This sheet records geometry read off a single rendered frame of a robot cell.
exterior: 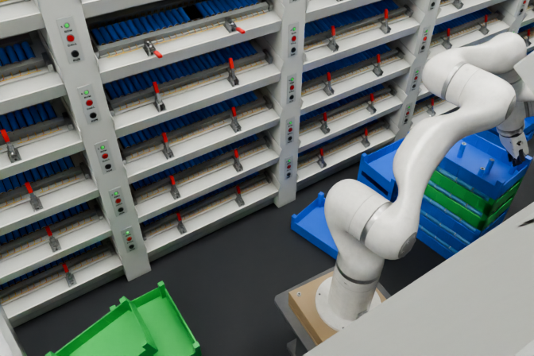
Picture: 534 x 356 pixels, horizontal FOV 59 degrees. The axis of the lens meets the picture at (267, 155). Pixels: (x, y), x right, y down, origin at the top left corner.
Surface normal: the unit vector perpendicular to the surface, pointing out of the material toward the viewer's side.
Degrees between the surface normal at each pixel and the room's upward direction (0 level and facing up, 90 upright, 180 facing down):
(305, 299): 3
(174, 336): 0
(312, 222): 0
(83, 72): 90
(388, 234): 50
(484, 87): 35
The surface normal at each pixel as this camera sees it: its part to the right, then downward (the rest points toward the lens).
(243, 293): 0.00, -0.76
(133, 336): -0.26, -0.61
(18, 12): 0.17, -0.56
